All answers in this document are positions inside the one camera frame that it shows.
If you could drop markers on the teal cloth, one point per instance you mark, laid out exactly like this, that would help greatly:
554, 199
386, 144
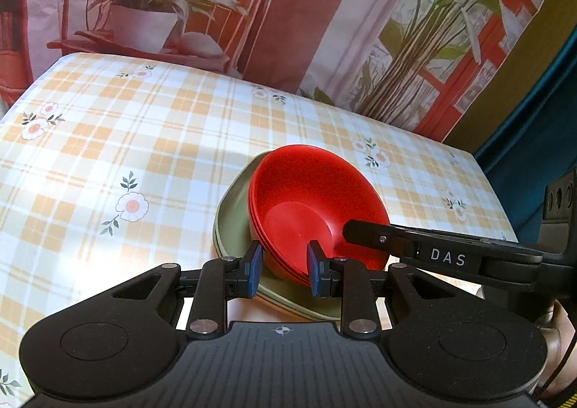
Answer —
541, 142

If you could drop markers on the person's right hand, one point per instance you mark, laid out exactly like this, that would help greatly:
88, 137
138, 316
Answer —
561, 336

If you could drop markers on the red bowl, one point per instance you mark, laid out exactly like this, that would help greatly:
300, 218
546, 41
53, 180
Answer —
275, 261
284, 278
306, 191

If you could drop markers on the olive cloth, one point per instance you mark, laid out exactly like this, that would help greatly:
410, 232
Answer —
518, 74

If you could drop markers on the printed backdrop cloth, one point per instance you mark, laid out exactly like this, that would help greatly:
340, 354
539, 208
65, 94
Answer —
293, 6

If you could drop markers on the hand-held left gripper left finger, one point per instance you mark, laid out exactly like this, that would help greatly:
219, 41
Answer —
254, 268

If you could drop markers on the peach plate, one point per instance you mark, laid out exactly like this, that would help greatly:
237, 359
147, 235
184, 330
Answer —
252, 311

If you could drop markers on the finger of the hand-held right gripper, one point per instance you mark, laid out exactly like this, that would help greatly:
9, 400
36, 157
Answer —
369, 234

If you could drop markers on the plaid floral tablecloth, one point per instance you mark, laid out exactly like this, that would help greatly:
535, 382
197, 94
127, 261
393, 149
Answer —
112, 128

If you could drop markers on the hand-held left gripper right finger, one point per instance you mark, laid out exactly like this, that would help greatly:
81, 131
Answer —
313, 273

